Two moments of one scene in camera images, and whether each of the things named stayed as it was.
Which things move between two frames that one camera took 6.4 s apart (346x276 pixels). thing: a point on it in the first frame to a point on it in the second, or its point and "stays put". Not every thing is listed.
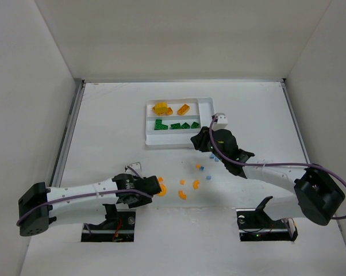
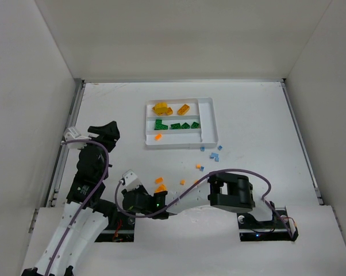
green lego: x=159 y=126 stays put
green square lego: x=195 y=125 stays put
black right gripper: x=202 y=139 to x=131 y=200
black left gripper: x=151 y=185 to x=103 y=138
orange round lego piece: x=164 y=192 stays put
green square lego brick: x=185 y=126 stays put
